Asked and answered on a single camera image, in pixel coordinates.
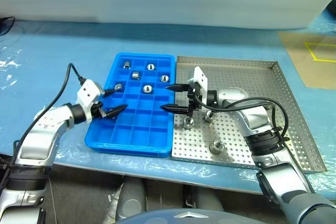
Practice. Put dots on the perforated steel tray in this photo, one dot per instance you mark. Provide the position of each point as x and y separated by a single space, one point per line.
249 77

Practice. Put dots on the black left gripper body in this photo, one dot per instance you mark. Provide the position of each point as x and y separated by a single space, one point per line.
98 110

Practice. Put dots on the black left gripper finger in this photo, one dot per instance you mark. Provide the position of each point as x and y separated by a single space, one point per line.
111 91
116 110

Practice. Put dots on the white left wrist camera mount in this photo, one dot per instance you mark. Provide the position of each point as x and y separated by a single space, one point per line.
89 91

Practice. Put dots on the yellow tape outline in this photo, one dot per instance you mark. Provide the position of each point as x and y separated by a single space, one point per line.
313 55

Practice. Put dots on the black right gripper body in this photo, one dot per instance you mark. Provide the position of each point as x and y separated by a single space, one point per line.
193 98

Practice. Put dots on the blue plastic compartment tray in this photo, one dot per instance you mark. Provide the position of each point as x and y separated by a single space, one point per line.
141 119

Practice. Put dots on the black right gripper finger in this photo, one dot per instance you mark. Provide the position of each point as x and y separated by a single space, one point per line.
179 88
176 109

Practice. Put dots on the grey rounded shape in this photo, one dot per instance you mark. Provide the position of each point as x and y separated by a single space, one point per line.
131 197
207 199

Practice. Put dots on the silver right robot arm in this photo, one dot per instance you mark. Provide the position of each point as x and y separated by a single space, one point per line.
254 121

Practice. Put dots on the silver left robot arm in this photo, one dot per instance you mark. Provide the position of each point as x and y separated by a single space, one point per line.
39 134

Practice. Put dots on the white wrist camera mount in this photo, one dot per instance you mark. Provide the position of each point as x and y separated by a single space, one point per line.
89 91
200 77

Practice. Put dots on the silver metal roller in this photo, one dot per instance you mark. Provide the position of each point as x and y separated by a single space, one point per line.
188 123
127 64
147 88
164 78
210 117
150 66
135 75
118 86
216 146

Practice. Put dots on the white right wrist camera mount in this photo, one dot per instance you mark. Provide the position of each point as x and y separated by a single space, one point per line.
200 77

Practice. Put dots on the grey-blue curved cover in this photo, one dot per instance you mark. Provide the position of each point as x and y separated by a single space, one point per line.
189 217

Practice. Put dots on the brown cardboard sheet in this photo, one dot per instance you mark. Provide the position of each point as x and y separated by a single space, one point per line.
296 58

